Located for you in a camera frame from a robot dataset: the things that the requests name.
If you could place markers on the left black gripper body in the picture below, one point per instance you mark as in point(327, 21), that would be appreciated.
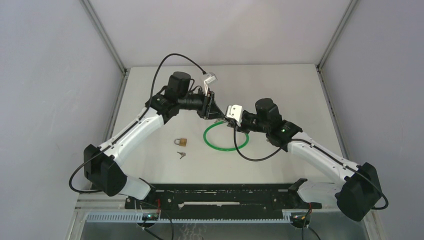
point(192, 102)

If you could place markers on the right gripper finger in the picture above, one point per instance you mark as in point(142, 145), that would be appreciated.
point(234, 125)
point(229, 120)

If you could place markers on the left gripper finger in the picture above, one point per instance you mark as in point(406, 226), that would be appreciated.
point(212, 102)
point(213, 114)

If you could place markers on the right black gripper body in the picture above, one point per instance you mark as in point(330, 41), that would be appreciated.
point(250, 123)

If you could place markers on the green cable lock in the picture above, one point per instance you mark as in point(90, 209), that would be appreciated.
point(222, 149)

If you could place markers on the brass padlock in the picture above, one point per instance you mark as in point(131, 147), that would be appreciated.
point(182, 142)

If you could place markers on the small silver key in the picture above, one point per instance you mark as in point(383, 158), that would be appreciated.
point(182, 154)

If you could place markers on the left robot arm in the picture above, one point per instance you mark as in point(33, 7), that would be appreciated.
point(102, 164)

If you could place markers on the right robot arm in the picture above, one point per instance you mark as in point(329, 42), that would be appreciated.
point(355, 189)

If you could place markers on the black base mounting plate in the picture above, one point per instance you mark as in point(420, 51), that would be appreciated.
point(223, 201)

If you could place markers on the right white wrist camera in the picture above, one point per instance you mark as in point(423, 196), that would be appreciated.
point(234, 112)

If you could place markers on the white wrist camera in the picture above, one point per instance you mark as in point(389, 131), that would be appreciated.
point(208, 79)
point(234, 112)

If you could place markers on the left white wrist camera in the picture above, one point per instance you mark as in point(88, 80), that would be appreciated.
point(208, 79)

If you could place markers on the right aluminium frame post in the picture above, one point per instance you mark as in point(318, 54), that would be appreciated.
point(337, 33)

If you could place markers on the aluminium frame post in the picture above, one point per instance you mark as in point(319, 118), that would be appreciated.
point(104, 36)
point(337, 33)

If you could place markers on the white slotted cable duct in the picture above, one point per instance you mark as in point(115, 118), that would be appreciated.
point(149, 217)

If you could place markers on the left aluminium frame post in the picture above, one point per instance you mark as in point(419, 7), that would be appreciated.
point(104, 36)

